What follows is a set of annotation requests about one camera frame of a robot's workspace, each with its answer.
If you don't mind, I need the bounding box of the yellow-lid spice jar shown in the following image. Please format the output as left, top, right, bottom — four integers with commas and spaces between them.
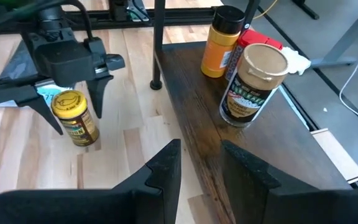
50, 90, 100, 147

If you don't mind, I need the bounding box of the yellow extension cable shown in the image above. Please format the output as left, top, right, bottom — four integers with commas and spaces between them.
253, 0, 278, 20

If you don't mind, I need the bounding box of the tan-lid spice jar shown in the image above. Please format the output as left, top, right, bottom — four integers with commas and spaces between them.
219, 42, 289, 128

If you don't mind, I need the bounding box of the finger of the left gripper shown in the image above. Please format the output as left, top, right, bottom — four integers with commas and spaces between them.
0, 76, 64, 136
85, 74, 114, 119

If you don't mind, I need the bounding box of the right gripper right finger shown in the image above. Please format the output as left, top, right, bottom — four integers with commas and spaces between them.
221, 140, 358, 224

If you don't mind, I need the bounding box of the crumpled white cloth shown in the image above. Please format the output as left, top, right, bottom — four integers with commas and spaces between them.
280, 46, 312, 76

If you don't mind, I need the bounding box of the dark wood three-tier shelf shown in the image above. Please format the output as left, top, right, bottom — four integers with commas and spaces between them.
149, 0, 354, 224

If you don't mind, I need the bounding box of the black aluminium rig frame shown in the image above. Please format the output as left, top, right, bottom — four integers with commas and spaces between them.
62, 0, 220, 31

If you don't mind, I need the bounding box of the red-lid patterned spice tin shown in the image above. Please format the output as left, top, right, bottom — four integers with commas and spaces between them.
225, 29, 283, 82

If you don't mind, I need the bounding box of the black-lid orange spice bottle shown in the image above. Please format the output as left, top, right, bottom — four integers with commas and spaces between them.
200, 5, 246, 78

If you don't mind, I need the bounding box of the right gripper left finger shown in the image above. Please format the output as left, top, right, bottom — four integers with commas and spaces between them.
0, 139, 182, 224

